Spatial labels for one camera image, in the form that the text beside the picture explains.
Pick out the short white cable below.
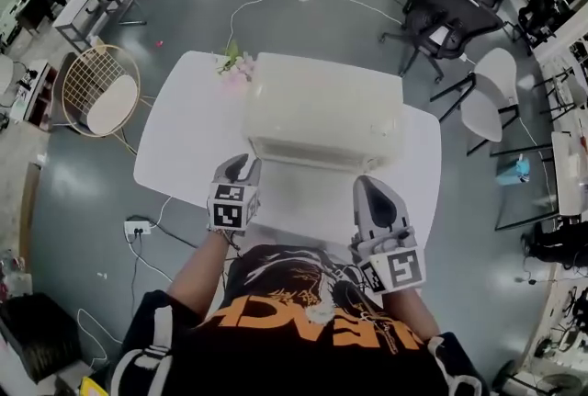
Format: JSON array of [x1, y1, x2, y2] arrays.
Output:
[[148, 195, 174, 229]]

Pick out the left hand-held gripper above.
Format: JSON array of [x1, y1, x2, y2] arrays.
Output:
[[206, 153, 264, 232]]

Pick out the long white power cable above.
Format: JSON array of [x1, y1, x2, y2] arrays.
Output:
[[227, 0, 305, 51]]

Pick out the low wooden shelf unit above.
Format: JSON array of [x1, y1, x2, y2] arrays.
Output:
[[12, 59, 60, 132]]

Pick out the black shirt with orange print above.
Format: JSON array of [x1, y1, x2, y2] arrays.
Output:
[[109, 243, 489, 396]]

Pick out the blue bag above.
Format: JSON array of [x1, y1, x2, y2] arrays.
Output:
[[497, 154, 532, 187]]

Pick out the gold wire chair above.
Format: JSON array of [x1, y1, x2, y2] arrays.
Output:
[[61, 43, 158, 156]]

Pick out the thin white cable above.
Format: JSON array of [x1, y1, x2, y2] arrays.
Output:
[[74, 308, 124, 368]]

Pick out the black storage box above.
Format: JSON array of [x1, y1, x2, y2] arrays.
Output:
[[0, 291, 83, 382]]

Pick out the black metal frame table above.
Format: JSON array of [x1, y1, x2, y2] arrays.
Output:
[[488, 140, 560, 232]]

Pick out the yellow object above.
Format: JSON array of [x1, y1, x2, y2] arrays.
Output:
[[79, 376, 110, 396]]

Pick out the person's right forearm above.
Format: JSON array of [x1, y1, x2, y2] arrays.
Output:
[[379, 287, 443, 341]]

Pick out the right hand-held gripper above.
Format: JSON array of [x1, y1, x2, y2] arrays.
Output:
[[348, 175, 427, 295]]

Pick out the person's left forearm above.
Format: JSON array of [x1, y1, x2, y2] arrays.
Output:
[[165, 228, 232, 327]]

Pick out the black bag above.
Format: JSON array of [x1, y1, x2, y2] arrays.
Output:
[[520, 221, 588, 267]]

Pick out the white desk with black handles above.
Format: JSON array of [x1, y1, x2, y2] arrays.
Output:
[[51, 0, 109, 53]]

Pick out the white side table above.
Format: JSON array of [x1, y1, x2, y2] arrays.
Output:
[[550, 129, 588, 217]]

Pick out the white chair with black legs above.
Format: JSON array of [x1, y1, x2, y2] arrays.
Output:
[[429, 47, 523, 157]]

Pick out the pink flowers with green leaves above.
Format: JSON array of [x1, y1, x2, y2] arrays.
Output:
[[211, 39, 256, 85]]

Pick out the black mesh office chair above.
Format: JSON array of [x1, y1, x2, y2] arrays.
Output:
[[379, 7, 466, 85]]

